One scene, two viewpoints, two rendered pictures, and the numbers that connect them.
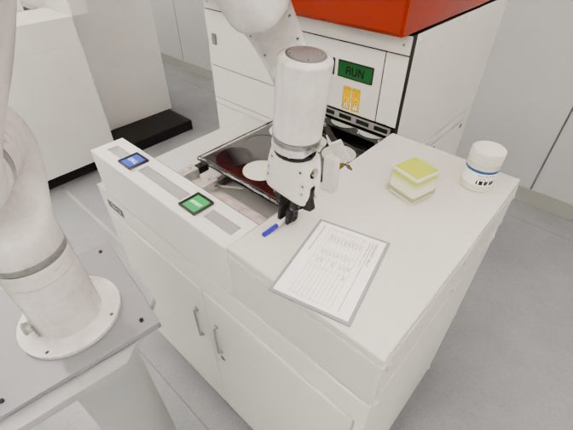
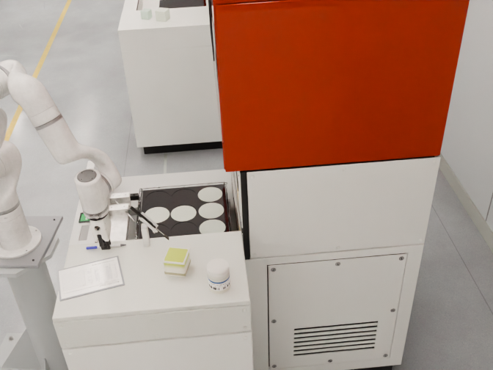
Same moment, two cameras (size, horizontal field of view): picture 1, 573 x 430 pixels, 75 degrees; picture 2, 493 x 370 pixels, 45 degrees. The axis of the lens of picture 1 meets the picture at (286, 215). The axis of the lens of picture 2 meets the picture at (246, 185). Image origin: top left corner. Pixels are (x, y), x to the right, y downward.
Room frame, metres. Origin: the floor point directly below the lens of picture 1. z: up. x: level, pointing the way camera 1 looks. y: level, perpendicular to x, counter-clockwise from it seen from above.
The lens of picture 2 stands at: (-0.20, -1.46, 2.36)
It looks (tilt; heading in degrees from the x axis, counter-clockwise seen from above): 36 degrees down; 44
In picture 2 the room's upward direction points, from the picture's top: 2 degrees counter-clockwise
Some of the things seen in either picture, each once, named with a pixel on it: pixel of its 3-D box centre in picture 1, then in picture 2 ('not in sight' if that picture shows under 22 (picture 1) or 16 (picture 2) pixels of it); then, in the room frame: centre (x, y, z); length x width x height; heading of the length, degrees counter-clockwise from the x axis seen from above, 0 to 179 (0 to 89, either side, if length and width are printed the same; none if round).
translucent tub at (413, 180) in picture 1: (413, 180); (177, 262); (0.68, -0.28, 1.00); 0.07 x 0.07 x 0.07; 32
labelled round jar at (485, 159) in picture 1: (482, 166); (218, 276); (0.71, -0.44, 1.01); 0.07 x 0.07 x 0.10
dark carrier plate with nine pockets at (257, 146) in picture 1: (286, 155); (184, 213); (0.95, 0.00, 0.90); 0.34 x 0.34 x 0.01; 48
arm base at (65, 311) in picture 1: (52, 286); (10, 224); (0.44, 0.43, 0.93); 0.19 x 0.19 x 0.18
